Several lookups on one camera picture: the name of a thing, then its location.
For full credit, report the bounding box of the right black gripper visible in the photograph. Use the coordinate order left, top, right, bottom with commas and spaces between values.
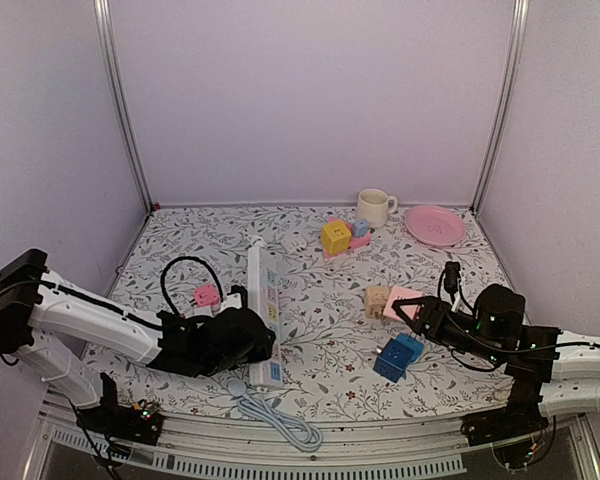
394, 295, 505, 364

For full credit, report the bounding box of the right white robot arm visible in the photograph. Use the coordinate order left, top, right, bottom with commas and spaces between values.
386, 284, 600, 436

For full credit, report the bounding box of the light blue power strip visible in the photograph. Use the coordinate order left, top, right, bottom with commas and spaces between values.
226, 379, 324, 453

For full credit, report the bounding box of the small light blue adapter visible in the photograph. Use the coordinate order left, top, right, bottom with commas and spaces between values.
352, 219, 371, 238

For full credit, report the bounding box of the yellow cube socket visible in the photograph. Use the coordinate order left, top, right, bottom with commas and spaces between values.
321, 220, 352, 256

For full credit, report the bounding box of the dark blue cube socket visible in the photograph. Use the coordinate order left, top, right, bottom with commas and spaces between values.
373, 333, 424, 383

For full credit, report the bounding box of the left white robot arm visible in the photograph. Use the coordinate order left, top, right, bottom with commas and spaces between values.
0, 249, 276, 434

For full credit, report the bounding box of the cream ceramic mug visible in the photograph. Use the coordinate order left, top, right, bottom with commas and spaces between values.
355, 189, 398, 229

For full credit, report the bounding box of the aluminium frame post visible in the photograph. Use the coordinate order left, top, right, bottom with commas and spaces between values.
93, 0, 154, 214
470, 0, 530, 216

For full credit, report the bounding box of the left aluminium frame post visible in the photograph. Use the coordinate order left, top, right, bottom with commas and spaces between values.
93, 0, 154, 214

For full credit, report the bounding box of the pink plate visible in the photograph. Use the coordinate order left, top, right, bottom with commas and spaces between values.
404, 205, 466, 247

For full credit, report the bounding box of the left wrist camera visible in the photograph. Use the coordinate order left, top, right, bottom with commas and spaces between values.
220, 285, 248, 311

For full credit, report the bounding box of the pink cube socket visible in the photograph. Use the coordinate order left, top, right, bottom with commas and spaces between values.
382, 286, 425, 324

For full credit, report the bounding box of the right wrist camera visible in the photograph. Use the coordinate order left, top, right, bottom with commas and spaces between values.
442, 261, 470, 308

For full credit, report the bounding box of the beige cube socket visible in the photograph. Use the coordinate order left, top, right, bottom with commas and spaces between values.
364, 285, 390, 319

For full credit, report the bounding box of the white power strip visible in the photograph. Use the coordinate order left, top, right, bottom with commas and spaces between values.
247, 237, 283, 389

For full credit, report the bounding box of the pink power strip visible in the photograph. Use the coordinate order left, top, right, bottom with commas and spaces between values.
323, 217, 372, 258

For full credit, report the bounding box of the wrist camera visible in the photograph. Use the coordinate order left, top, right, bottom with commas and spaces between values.
442, 261, 470, 308
220, 285, 248, 311

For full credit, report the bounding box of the right aluminium frame post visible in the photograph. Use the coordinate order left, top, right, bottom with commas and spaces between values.
470, 0, 530, 216

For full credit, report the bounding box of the front aluminium rail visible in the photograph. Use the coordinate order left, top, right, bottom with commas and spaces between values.
24, 393, 600, 479

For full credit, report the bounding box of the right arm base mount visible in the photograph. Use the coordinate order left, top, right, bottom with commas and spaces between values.
460, 379, 549, 446

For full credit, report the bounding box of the pink plug adapter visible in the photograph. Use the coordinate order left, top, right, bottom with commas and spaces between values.
193, 284, 221, 308

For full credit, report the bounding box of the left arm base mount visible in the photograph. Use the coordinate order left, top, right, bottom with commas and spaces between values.
77, 373, 164, 446

